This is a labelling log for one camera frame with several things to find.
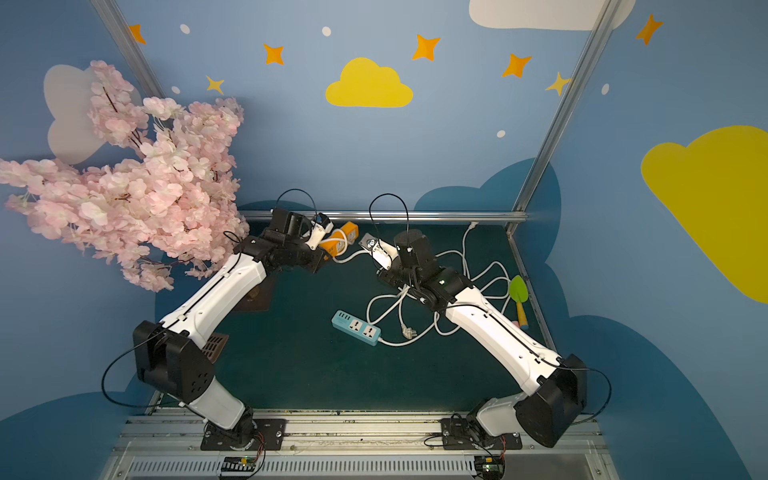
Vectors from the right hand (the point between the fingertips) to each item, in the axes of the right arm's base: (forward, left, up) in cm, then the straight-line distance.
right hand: (391, 247), depth 76 cm
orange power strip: (+5, +16, -5) cm, 17 cm away
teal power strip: (-10, +10, -27) cm, 30 cm away
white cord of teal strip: (-6, -14, -29) cm, 33 cm away
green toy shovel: (+9, -45, -32) cm, 56 cm away
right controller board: (-43, -27, -33) cm, 60 cm away
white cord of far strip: (+15, -34, -27) cm, 45 cm away
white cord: (+5, +13, -6) cm, 15 cm away
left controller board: (-46, +35, -31) cm, 66 cm away
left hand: (+4, +20, -7) cm, 21 cm away
